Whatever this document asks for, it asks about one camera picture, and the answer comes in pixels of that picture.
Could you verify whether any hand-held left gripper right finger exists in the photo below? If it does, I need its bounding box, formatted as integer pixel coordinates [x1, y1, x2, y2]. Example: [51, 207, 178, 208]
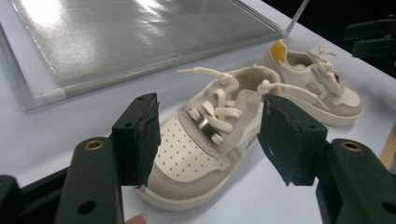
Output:
[257, 94, 396, 224]

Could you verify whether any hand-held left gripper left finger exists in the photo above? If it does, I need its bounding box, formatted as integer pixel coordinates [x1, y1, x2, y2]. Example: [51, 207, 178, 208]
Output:
[54, 92, 162, 224]

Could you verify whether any white grey child sneaker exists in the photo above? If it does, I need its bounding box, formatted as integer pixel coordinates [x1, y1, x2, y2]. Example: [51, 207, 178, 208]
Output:
[136, 65, 330, 213]
[256, 38, 363, 128]

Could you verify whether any white frame grey shoe rack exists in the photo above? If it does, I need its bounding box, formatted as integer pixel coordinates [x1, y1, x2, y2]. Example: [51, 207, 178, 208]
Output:
[0, 0, 311, 113]

